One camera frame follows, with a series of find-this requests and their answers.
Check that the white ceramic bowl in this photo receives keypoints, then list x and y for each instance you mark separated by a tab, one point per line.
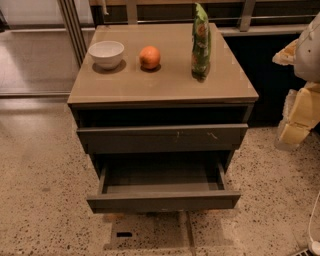
107	54

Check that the grey drawer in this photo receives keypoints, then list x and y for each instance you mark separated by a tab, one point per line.
162	188
149	139

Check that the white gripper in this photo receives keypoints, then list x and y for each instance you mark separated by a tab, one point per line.
309	56

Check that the grey top drawer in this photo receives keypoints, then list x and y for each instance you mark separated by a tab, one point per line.
149	139

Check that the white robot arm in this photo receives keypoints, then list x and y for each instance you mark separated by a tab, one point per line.
307	56

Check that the orange fruit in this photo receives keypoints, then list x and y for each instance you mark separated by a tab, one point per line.
149	57

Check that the green chip bag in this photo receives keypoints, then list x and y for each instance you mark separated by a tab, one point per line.
201	38

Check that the grey drawer cabinet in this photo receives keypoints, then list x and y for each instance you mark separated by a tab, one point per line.
169	95

